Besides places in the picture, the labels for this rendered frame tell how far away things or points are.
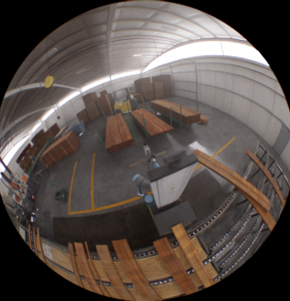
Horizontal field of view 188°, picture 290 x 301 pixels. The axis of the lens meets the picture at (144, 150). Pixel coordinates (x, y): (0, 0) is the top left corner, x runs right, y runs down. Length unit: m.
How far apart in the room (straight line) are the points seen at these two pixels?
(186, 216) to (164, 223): 0.32
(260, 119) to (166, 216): 8.48
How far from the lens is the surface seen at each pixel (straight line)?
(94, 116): 10.43
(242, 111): 8.80
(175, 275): 1.66
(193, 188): 2.49
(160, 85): 11.41
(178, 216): 1.39
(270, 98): 8.62
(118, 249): 1.56
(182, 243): 1.42
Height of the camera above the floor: 2.22
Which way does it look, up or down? 43 degrees down
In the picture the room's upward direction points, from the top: 14 degrees counter-clockwise
